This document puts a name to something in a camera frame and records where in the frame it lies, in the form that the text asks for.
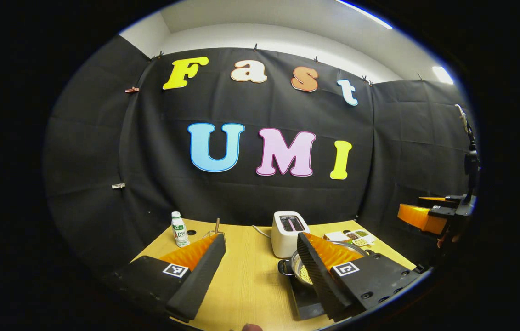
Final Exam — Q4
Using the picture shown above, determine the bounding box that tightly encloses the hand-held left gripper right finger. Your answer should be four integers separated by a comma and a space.
297, 232, 421, 322

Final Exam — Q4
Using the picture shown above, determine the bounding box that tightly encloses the white toaster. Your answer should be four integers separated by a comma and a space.
271, 211, 310, 259

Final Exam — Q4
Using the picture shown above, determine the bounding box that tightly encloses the steel pot with black handles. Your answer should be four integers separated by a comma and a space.
277, 241, 375, 286

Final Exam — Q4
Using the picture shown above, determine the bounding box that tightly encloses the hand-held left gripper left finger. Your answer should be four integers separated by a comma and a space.
104, 233, 227, 323

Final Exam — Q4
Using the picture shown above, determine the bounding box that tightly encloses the white drink bottle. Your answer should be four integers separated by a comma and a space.
171, 211, 190, 248

